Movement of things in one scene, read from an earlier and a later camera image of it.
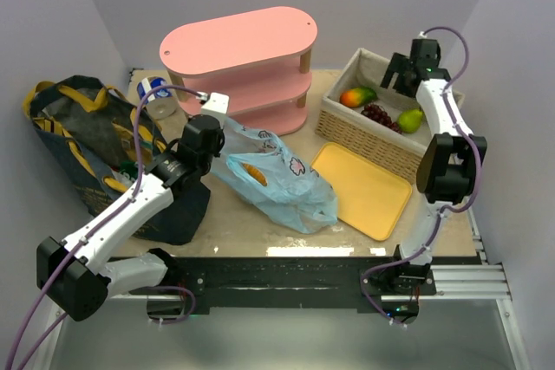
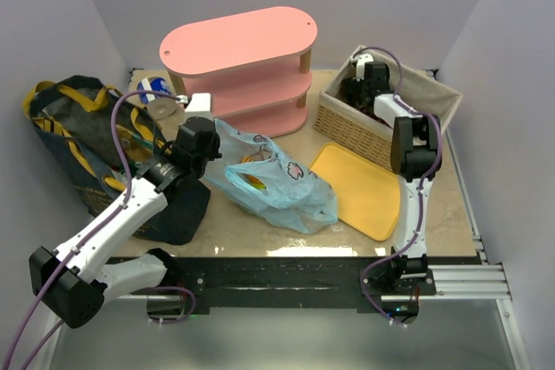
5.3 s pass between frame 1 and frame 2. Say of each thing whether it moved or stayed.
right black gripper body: moved
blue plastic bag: moved
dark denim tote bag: stayed
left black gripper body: stayed
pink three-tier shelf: stayed
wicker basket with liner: stayed
